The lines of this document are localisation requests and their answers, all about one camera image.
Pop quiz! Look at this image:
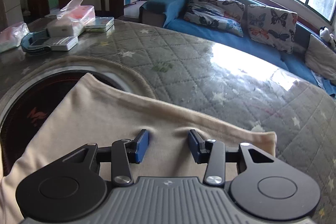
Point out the right butterfly cushion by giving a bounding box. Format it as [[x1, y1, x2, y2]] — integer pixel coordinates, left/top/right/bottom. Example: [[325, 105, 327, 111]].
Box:
[[247, 5, 298, 53]]

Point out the grey quilted star table cover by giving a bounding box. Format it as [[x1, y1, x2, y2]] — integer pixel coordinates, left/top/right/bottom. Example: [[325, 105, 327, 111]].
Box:
[[1, 20, 335, 223]]

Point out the soft pack of tissues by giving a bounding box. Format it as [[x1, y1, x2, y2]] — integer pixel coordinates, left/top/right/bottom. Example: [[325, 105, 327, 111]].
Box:
[[0, 22, 30, 53]]

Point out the grey plain cushion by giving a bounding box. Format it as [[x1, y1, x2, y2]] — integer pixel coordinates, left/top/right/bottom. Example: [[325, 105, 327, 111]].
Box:
[[305, 35, 336, 82]]

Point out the green flat box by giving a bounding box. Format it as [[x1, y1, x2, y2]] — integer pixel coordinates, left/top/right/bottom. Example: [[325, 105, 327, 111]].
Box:
[[85, 16, 114, 32]]

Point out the white refrigerator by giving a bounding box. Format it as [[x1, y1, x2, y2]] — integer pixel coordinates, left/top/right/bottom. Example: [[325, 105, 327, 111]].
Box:
[[1, 0, 23, 31]]

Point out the black and white plush toy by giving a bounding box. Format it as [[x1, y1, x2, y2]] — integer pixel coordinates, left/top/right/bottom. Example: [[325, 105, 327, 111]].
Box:
[[319, 27, 335, 50]]

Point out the butterfly cushion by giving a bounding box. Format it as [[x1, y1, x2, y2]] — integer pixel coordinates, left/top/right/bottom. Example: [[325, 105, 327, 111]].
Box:
[[183, 0, 245, 37], [247, 5, 298, 53]]

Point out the blue sofa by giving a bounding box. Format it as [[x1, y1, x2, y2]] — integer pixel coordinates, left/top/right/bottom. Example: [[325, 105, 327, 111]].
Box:
[[139, 0, 335, 97]]

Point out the white remote control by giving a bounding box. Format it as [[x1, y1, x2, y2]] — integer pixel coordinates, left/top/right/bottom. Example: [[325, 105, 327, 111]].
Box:
[[28, 35, 79, 52]]

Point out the beige sweater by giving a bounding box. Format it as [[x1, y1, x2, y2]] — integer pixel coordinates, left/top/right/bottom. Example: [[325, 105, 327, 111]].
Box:
[[1, 74, 277, 223]]

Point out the left butterfly cushion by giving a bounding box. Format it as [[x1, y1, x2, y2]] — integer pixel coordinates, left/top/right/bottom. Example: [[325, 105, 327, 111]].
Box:
[[183, 0, 245, 37]]

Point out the round induction cooktop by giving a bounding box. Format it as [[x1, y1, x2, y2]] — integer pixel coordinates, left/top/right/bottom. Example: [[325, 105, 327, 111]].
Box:
[[0, 63, 148, 169]]

